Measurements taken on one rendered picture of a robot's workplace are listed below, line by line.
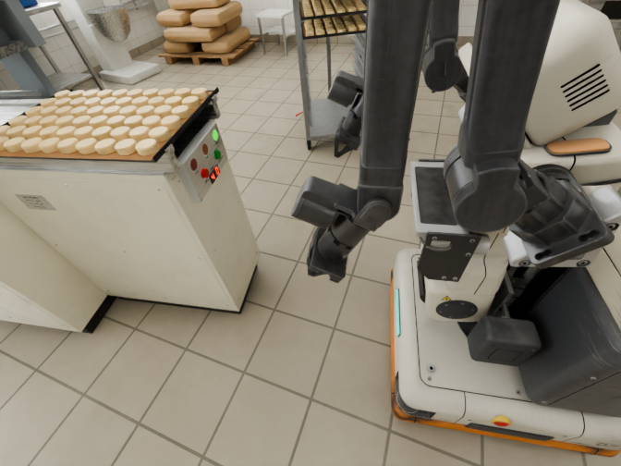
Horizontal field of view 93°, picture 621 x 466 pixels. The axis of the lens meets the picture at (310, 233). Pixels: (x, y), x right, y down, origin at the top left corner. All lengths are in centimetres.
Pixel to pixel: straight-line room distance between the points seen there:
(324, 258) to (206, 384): 101
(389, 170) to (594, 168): 32
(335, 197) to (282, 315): 107
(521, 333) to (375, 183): 64
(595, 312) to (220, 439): 119
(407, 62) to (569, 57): 24
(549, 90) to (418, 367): 81
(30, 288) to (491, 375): 163
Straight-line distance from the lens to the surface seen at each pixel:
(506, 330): 91
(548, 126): 56
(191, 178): 91
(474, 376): 111
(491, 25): 34
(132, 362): 161
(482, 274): 80
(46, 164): 112
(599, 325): 84
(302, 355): 135
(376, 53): 33
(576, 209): 48
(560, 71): 52
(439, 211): 69
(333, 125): 241
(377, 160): 37
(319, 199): 43
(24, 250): 150
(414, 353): 108
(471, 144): 38
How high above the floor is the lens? 127
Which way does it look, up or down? 47 degrees down
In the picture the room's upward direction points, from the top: 7 degrees counter-clockwise
